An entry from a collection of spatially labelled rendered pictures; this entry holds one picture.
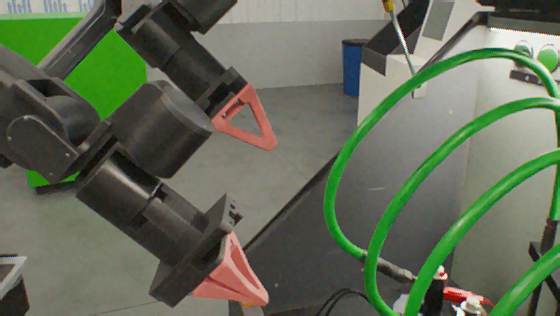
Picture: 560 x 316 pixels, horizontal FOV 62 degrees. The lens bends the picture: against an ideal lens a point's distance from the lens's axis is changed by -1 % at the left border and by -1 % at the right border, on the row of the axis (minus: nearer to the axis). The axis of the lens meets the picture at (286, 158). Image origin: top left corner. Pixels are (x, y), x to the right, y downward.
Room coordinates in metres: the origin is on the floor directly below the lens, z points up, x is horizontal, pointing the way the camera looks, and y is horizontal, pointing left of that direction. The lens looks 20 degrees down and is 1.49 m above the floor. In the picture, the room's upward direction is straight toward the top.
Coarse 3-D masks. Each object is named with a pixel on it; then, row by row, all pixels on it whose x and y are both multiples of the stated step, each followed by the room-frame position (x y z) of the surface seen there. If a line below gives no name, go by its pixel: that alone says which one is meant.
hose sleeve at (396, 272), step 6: (366, 252) 0.54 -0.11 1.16; (360, 258) 0.54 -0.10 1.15; (378, 258) 0.55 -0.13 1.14; (378, 264) 0.54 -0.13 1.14; (384, 264) 0.55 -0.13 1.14; (390, 264) 0.55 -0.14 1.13; (378, 270) 0.55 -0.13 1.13; (384, 270) 0.55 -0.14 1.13; (390, 270) 0.55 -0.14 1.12; (396, 270) 0.55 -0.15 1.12; (402, 270) 0.56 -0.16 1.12; (390, 276) 0.55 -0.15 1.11; (396, 276) 0.55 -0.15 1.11; (402, 276) 0.55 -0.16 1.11
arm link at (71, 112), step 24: (0, 48) 0.40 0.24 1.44; (0, 72) 0.36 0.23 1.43; (24, 72) 0.39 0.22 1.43; (0, 96) 0.36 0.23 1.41; (24, 96) 0.36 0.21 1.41; (48, 96) 0.41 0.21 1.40; (72, 96) 0.41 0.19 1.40; (0, 120) 0.36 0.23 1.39; (48, 120) 0.36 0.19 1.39; (72, 120) 0.37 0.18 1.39; (96, 120) 0.41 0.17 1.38; (0, 144) 0.35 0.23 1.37; (24, 168) 0.35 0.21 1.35
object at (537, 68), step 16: (496, 48) 0.59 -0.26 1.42; (448, 64) 0.57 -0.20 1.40; (528, 64) 0.60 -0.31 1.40; (416, 80) 0.55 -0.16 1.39; (544, 80) 0.61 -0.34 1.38; (400, 96) 0.55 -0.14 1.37; (384, 112) 0.54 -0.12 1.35; (368, 128) 0.54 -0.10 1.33; (352, 144) 0.53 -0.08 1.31; (336, 160) 0.53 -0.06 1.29; (336, 176) 0.53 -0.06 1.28; (336, 224) 0.53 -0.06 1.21; (336, 240) 0.53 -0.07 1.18; (352, 256) 0.54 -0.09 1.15
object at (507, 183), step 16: (544, 160) 0.42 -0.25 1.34; (512, 176) 0.41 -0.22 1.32; (528, 176) 0.41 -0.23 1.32; (496, 192) 0.40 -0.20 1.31; (480, 208) 0.40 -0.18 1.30; (464, 224) 0.39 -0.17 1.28; (448, 240) 0.39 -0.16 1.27; (432, 256) 0.39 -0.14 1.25; (432, 272) 0.38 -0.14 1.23; (416, 288) 0.38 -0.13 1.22; (416, 304) 0.38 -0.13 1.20
